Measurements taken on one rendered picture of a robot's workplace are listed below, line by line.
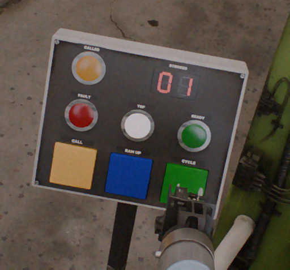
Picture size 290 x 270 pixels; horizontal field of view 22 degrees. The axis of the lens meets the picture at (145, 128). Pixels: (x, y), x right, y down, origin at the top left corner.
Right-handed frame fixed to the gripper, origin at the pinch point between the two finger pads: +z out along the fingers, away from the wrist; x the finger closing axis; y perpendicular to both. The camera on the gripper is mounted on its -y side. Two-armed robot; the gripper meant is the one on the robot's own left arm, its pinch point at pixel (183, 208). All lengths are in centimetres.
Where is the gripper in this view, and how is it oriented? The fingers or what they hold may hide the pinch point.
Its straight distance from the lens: 126.7
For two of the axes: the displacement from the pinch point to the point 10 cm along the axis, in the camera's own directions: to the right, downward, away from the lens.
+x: -9.8, -1.8, 0.0
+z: 0.5, -2.8, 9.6
